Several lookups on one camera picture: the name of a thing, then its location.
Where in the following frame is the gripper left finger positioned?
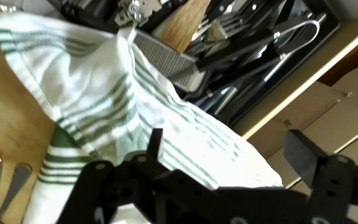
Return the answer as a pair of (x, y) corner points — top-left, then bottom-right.
(56, 128), (217, 224)

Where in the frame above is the metal grater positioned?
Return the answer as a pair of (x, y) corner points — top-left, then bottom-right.
(132, 30), (207, 93)

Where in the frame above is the beige cabinet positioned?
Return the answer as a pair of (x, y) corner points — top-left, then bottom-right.
(231, 19), (358, 224)

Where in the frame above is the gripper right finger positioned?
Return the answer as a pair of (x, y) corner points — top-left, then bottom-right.
(283, 129), (358, 224)

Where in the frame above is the heap of black-handled utensils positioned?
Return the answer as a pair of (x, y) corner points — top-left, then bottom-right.
(154, 0), (327, 117)

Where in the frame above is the metal can opener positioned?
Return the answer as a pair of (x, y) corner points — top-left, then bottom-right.
(115, 0), (163, 28)

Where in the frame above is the metal wire-loop utensil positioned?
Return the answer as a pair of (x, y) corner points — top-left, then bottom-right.
(275, 20), (321, 57)

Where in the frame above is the white green-striped towel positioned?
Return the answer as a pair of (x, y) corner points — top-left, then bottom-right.
(0, 12), (283, 224)

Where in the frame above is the black utensil tray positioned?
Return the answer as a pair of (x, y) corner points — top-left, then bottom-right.
(47, 0), (341, 126)

